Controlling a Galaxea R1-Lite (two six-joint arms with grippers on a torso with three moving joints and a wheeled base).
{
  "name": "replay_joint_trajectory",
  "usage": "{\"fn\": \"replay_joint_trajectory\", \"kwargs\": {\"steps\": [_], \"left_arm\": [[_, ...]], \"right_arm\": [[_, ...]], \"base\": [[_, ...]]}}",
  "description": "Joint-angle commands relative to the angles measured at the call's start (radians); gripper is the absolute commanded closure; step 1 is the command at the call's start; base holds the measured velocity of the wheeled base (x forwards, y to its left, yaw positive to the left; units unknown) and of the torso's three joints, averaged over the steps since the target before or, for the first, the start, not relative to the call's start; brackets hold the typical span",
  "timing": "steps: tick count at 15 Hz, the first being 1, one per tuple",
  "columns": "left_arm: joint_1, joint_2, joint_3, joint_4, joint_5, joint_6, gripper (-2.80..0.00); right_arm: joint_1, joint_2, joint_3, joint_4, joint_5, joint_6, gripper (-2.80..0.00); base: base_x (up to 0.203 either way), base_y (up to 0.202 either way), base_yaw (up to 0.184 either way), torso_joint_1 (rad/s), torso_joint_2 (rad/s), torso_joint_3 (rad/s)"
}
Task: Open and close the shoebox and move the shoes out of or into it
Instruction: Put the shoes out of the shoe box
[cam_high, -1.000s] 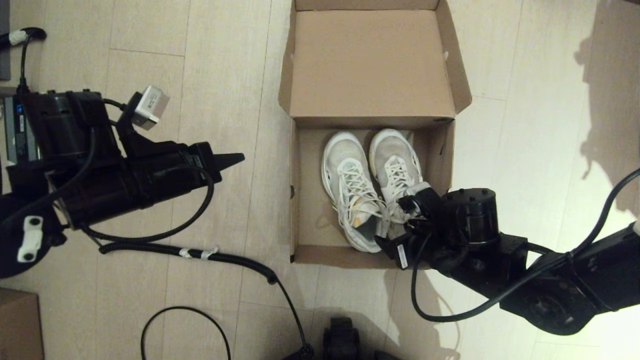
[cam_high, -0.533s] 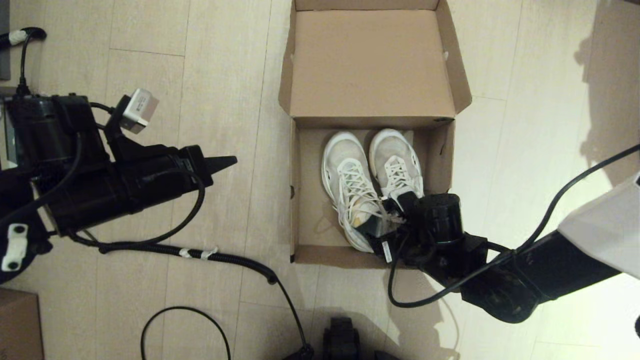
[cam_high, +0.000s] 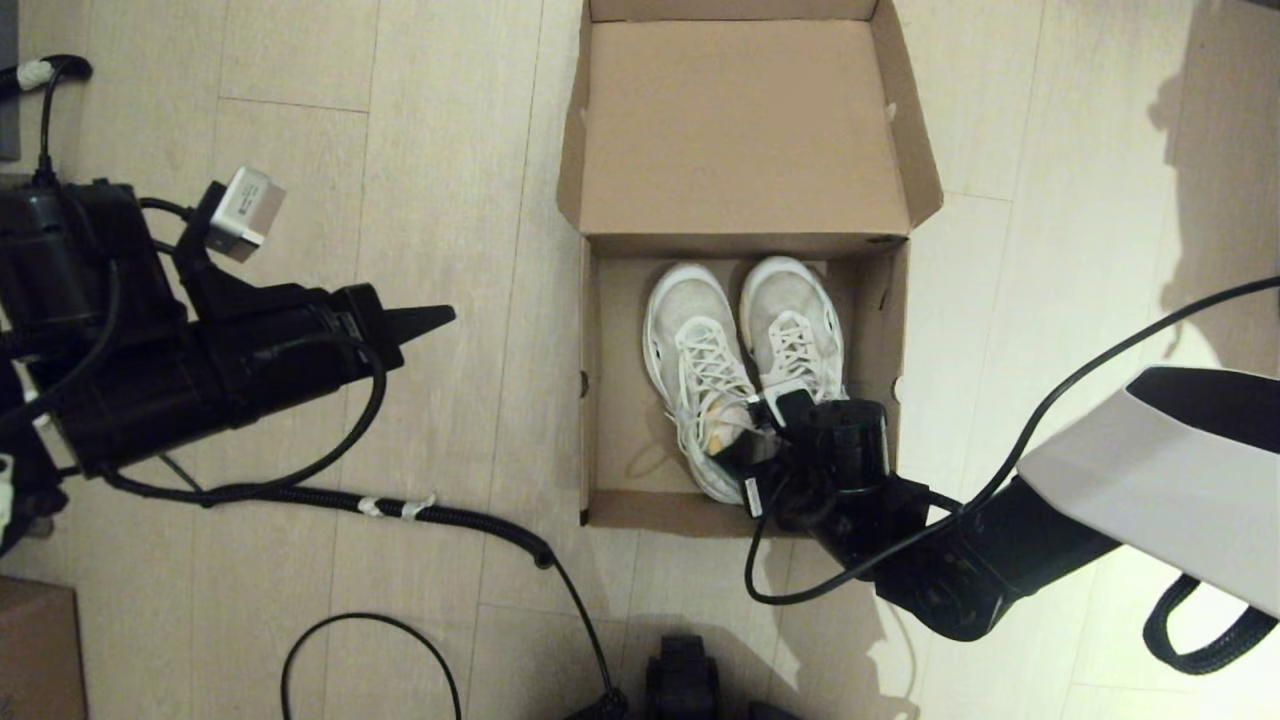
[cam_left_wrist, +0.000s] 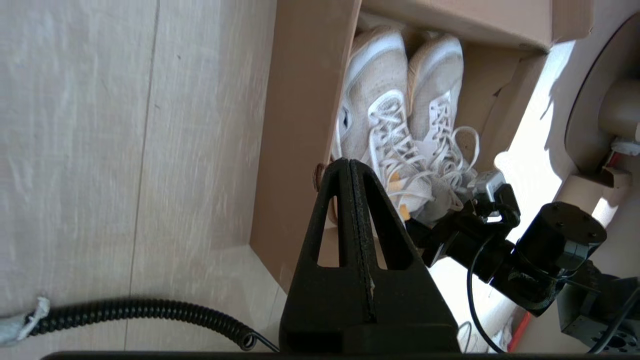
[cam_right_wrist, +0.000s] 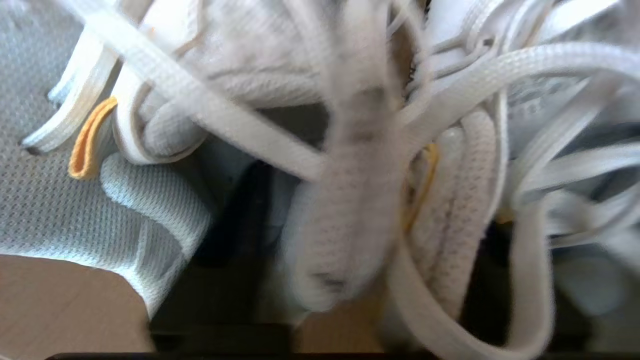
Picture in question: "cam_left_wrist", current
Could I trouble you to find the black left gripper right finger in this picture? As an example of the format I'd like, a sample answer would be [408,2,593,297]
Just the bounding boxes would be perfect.
[349,159,461,352]

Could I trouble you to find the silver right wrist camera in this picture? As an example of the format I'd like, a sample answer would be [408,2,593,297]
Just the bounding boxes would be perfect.
[467,170,507,202]

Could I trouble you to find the brown cardboard shoe box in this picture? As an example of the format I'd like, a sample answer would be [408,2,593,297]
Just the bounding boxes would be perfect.
[249,0,593,296]

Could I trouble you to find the beige round stand base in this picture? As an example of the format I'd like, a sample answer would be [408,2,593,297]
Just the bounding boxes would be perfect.
[550,15,640,228]

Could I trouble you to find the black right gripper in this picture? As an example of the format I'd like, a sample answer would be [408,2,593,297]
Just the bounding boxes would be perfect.
[404,210,517,283]

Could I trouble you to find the white mesh lace-up sneaker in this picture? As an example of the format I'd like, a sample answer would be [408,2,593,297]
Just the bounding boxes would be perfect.
[330,26,436,223]
[407,34,482,226]

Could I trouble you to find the black coiled cable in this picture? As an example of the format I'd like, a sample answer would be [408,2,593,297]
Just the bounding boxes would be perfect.
[0,296,279,353]

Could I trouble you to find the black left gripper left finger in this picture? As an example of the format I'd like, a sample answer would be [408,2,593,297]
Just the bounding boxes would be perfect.
[279,158,373,352]

